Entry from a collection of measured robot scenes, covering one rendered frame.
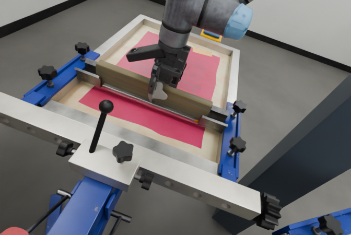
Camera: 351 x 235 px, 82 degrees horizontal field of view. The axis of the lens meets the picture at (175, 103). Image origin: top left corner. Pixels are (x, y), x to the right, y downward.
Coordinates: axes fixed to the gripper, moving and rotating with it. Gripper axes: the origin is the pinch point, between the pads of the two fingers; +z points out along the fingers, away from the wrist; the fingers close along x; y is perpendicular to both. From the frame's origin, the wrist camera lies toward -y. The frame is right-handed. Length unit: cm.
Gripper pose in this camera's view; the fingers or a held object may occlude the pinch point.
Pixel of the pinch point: (151, 94)
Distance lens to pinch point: 67.0
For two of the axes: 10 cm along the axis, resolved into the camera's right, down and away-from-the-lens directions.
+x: 2.6, -6.3, 7.3
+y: 9.3, 3.6, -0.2
